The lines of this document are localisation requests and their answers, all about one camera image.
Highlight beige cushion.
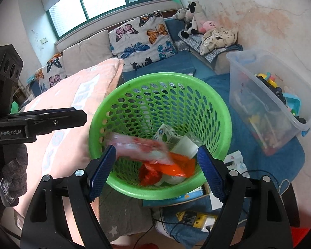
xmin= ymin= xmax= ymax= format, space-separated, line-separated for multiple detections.
xmin=56 ymin=30 xmax=114 ymax=69

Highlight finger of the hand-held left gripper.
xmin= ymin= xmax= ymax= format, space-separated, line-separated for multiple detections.
xmin=18 ymin=107 xmax=87 ymax=137

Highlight pink plush toy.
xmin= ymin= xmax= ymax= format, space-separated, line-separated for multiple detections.
xmin=199 ymin=20 xmax=219 ymax=34

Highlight person's left hand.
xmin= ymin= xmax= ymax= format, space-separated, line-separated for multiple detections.
xmin=0 ymin=143 xmax=29 ymax=201

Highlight thin book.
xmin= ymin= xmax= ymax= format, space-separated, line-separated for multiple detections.
xmin=142 ymin=184 xmax=211 ymax=208

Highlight white printed cloth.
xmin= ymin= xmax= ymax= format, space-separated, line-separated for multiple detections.
xmin=224 ymin=150 xmax=250 ymax=175

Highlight cream patterned cloth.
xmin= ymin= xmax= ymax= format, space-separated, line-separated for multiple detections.
xmin=199 ymin=28 xmax=238 ymax=56

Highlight grey star print cloth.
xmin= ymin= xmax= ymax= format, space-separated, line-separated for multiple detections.
xmin=98 ymin=184 xmax=156 ymax=244

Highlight green framed window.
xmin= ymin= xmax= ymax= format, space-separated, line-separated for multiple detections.
xmin=39 ymin=0 xmax=171 ymax=42

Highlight black and white cow plush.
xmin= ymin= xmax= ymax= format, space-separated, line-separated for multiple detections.
xmin=181 ymin=1 xmax=208 ymax=38

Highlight small butterfly print pillow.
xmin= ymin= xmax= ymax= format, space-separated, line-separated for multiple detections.
xmin=35 ymin=53 xmax=68 ymax=94

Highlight clear plastic storage box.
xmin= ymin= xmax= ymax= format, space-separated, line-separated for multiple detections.
xmin=226 ymin=49 xmax=311 ymax=156

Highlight small milk carton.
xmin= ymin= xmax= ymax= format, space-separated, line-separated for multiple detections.
xmin=153 ymin=124 xmax=182 ymax=146

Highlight pile of colourful toys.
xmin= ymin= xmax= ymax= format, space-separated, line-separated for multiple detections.
xmin=236 ymin=73 xmax=307 ymax=151

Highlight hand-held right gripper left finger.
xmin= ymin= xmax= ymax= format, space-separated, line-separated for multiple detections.
xmin=21 ymin=145 xmax=117 ymax=249

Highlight blue mat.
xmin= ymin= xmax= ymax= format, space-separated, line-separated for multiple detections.
xmin=122 ymin=18 xmax=306 ymax=249

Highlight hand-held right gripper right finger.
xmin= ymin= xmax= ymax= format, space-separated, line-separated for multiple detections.
xmin=197 ymin=145 xmax=293 ymax=249

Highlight large butterfly print pillow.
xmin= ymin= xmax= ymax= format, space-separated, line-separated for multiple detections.
xmin=109 ymin=10 xmax=178 ymax=65

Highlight pink blanket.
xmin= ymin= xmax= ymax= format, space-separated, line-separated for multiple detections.
xmin=14 ymin=58 xmax=125 ymax=218

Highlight yellow power strip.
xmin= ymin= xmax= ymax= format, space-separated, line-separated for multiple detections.
xmin=176 ymin=210 xmax=219 ymax=233

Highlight red foam fruit net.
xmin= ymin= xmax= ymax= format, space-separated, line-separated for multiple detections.
xmin=139 ymin=165 xmax=162 ymax=186

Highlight orange snack wrapper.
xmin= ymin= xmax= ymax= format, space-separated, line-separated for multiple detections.
xmin=145 ymin=153 xmax=196 ymax=178

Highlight black cable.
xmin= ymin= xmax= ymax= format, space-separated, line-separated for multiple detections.
xmin=133 ymin=213 xmax=291 ymax=249

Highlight green plastic basket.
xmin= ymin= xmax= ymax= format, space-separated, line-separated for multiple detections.
xmin=89 ymin=72 xmax=232 ymax=199

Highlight pink snack packet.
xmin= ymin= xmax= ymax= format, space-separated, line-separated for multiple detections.
xmin=107 ymin=132 xmax=175 ymax=166

